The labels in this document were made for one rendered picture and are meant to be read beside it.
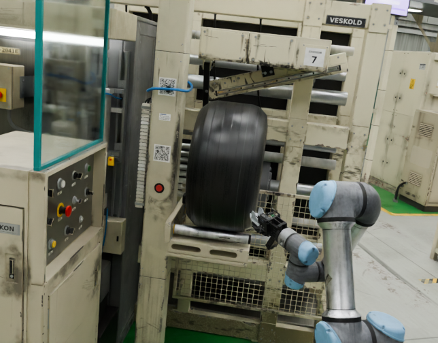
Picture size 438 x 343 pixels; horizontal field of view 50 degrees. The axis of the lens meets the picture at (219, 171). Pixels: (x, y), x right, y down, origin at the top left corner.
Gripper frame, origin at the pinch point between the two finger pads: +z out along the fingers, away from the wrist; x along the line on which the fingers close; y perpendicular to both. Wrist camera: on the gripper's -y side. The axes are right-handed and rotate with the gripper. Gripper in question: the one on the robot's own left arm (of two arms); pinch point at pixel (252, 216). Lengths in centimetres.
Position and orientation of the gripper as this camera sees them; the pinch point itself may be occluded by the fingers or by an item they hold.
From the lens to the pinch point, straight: 194.6
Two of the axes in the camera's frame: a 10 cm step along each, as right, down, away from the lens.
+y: -1.1, -8.5, -5.2
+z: -5.4, -3.8, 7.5
